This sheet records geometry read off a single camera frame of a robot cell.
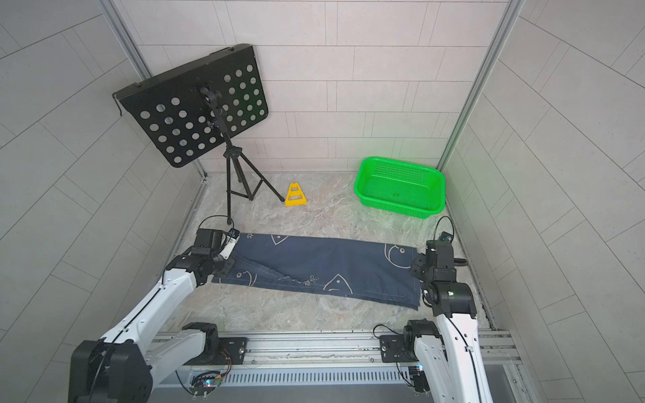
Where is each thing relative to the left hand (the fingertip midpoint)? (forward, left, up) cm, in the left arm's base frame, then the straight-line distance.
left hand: (227, 255), depth 86 cm
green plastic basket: (+35, -70, -3) cm, 78 cm away
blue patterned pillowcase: (-4, -48, -2) cm, 49 cm away
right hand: (-5, -64, +10) cm, 64 cm away
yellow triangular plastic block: (+30, -20, -4) cm, 37 cm away
